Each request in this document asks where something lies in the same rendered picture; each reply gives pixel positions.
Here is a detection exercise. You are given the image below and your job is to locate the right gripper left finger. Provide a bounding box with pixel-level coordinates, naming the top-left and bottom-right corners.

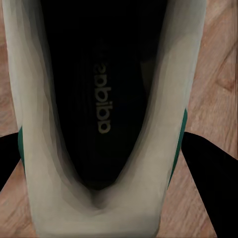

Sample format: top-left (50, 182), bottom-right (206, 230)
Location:
top-left (0, 133), bottom-right (21, 191)

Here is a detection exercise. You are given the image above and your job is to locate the gym shoe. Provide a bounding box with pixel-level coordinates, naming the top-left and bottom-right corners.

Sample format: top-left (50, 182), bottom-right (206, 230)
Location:
top-left (2, 0), bottom-right (208, 238)

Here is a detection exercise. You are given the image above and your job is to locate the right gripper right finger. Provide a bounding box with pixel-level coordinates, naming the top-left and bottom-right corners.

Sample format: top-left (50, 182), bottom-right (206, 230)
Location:
top-left (181, 132), bottom-right (238, 238)

